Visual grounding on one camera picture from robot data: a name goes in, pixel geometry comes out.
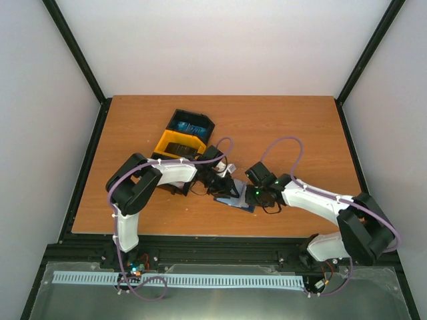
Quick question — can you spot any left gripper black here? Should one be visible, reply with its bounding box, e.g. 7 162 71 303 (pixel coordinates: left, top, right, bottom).
203 169 240 200

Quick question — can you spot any blue leather card holder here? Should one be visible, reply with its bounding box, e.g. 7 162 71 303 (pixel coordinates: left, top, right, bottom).
214 179 255 213

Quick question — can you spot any yellow bin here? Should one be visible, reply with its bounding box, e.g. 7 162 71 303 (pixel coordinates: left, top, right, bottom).
153 129 207 159

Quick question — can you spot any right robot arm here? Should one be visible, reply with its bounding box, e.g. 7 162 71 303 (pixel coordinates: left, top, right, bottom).
245 162 398 265

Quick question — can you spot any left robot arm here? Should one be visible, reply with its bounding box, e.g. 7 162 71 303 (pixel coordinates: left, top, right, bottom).
105 145 242 269

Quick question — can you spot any blue cards stack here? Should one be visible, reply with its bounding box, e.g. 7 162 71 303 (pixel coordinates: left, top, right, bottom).
176 121 207 137

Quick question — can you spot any dark cards stack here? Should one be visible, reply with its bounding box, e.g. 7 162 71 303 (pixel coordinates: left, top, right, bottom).
164 142 199 158

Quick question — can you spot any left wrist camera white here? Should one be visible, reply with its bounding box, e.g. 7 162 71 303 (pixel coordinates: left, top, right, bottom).
216 161 236 177

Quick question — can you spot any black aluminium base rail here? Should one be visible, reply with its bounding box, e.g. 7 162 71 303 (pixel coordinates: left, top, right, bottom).
43 234 400 277

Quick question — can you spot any light blue cable duct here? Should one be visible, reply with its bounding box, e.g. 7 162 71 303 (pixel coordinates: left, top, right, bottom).
51 271 304 291

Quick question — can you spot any black frame post left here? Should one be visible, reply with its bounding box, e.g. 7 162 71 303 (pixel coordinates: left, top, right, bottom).
42 0 107 105

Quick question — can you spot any black frame post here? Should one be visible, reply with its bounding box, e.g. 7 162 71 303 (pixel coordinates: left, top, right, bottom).
42 0 107 105
336 0 406 107

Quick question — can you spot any black frame post right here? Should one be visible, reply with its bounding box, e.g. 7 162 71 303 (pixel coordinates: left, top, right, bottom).
336 0 406 107

